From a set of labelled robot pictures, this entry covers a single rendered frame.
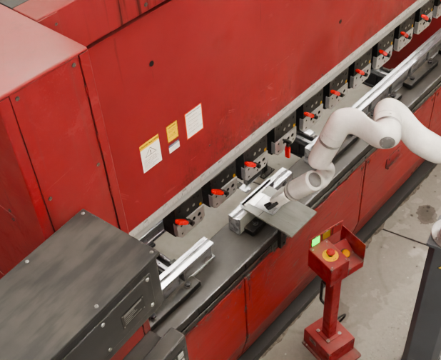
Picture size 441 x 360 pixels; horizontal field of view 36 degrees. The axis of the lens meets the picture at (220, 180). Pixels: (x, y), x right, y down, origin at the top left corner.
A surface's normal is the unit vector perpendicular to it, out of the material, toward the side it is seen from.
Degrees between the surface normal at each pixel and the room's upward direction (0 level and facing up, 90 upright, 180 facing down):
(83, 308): 0
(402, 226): 0
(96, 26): 90
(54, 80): 90
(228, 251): 0
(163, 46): 90
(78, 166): 90
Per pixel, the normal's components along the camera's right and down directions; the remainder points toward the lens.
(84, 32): 0.75, 0.43
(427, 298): -0.51, 0.62
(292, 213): -0.06, -0.73
